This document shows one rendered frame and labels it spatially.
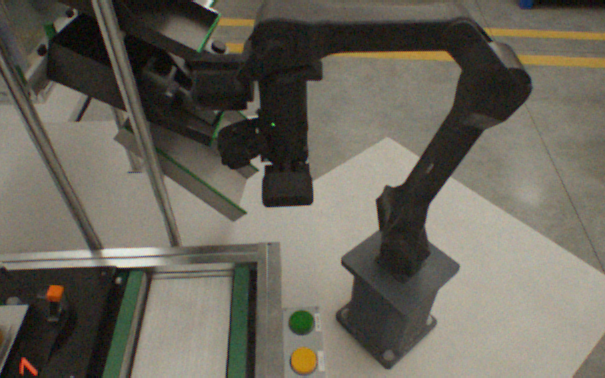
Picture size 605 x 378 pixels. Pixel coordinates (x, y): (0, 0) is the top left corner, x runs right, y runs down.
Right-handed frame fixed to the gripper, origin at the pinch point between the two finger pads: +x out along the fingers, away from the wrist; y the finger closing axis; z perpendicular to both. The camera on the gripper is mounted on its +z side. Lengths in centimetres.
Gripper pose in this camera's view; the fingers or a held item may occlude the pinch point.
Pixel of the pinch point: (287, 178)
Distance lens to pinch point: 63.8
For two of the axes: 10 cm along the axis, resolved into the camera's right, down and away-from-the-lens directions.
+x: 0.1, 7.2, 7.0
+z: -10.0, 0.4, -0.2
